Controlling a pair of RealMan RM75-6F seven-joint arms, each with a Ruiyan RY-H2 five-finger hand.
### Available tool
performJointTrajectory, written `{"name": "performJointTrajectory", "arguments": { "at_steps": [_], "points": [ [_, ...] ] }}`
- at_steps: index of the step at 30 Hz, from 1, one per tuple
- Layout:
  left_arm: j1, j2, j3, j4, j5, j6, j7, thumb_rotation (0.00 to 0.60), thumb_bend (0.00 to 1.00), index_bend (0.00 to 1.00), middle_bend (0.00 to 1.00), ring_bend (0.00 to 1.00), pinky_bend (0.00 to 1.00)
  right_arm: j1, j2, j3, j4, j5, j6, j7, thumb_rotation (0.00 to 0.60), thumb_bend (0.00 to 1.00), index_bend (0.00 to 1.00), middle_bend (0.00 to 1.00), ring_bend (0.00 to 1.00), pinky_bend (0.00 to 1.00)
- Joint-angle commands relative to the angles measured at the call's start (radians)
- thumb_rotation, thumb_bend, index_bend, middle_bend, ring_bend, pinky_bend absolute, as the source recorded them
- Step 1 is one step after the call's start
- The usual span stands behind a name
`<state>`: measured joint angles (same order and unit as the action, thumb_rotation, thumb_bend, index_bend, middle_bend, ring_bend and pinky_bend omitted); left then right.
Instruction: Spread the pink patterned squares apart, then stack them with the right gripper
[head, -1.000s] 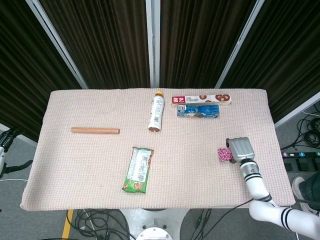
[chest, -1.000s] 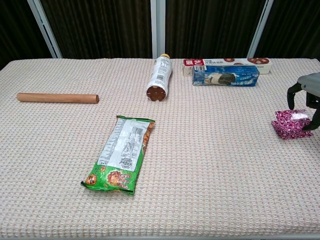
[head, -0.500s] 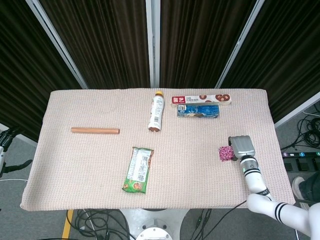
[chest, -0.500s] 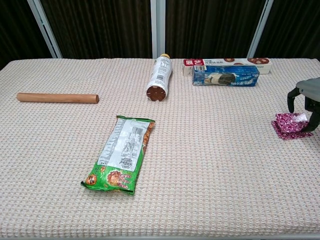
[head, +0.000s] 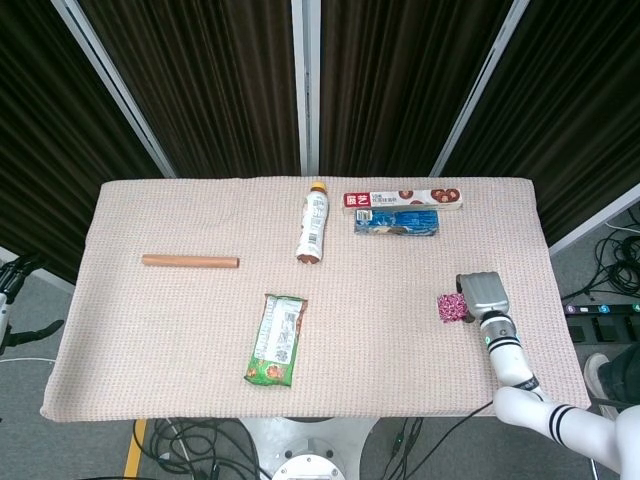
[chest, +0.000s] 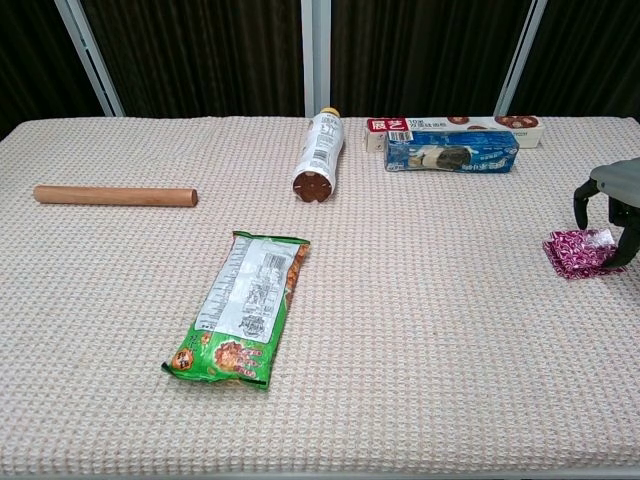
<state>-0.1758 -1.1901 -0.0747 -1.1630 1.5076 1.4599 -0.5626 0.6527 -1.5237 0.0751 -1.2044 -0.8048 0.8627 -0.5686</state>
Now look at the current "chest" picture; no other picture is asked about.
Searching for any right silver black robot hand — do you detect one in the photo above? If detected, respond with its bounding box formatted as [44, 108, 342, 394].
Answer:
[572, 157, 640, 269]

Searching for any pink patterned packet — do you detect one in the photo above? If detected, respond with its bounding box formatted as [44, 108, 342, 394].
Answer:
[548, 228, 619, 269]
[543, 239, 627, 281]

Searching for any dark curtain panel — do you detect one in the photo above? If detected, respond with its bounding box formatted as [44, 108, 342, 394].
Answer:
[329, 0, 532, 119]
[0, 0, 107, 141]
[509, 0, 640, 121]
[82, 0, 305, 119]

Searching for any blue cookie package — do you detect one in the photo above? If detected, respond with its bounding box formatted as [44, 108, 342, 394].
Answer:
[383, 130, 520, 174]

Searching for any red white cookie box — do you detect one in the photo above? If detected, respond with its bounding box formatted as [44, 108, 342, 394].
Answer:
[364, 115, 546, 154]

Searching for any pink waffle tablecloth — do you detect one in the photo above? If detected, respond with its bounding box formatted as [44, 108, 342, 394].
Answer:
[0, 115, 640, 476]

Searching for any white brown drink bottle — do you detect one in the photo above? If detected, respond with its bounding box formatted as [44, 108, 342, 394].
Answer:
[291, 106, 347, 203]

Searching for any green snack bag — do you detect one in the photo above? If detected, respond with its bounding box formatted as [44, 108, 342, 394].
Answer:
[160, 230, 311, 390]

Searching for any wooden rolling stick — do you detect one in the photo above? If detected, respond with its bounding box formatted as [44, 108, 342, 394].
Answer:
[32, 184, 199, 208]

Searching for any white metal divider post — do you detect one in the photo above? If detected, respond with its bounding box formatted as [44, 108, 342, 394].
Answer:
[493, 0, 549, 117]
[299, 0, 332, 119]
[53, 0, 126, 118]

